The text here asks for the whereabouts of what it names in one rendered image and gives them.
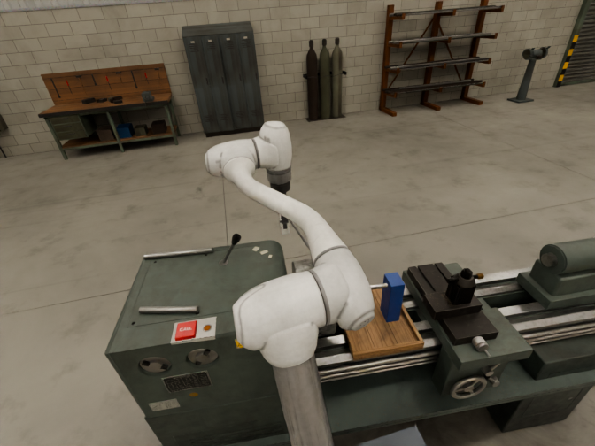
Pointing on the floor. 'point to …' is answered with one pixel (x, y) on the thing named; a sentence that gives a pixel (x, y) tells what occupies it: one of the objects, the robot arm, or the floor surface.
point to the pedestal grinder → (529, 73)
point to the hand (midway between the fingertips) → (284, 224)
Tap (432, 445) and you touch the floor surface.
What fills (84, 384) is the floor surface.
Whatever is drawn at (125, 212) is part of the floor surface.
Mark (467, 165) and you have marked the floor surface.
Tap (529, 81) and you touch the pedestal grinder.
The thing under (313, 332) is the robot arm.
